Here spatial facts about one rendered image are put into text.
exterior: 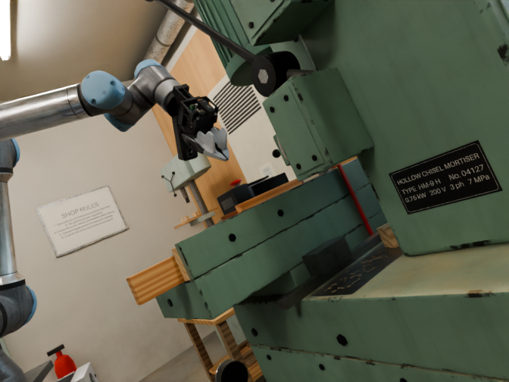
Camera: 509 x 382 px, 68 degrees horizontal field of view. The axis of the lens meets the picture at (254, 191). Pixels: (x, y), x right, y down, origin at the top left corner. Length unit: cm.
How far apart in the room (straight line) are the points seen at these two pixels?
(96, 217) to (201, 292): 319
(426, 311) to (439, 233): 12
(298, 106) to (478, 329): 30
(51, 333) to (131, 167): 159
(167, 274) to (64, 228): 311
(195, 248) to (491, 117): 38
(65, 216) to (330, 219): 315
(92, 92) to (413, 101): 63
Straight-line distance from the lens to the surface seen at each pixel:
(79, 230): 364
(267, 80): 56
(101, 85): 87
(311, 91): 49
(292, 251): 61
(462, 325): 44
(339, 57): 54
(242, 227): 57
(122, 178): 384
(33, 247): 361
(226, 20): 76
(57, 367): 346
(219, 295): 54
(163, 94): 94
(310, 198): 66
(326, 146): 46
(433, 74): 48
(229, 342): 199
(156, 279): 55
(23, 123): 96
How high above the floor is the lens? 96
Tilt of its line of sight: 2 degrees up
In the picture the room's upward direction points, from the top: 25 degrees counter-clockwise
